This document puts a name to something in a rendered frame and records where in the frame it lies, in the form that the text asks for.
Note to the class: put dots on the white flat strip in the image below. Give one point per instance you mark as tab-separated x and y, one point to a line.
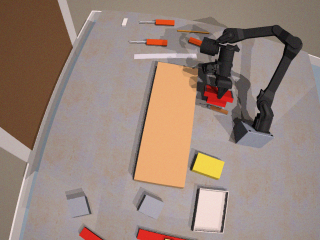
166	56

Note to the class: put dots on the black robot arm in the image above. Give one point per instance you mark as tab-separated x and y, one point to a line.
293	45

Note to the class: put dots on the yellow rectangular block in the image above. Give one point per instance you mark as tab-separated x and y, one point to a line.
208	166

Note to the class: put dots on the orange-handled awl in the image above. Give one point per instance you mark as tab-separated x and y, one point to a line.
161	22
195	41
159	42

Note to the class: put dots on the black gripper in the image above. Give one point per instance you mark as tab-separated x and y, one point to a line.
222	81

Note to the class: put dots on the brown-handled awl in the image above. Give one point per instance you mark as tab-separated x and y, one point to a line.
216	109

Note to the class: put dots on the orange rectangular floor panel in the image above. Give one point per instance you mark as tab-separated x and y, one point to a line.
165	144

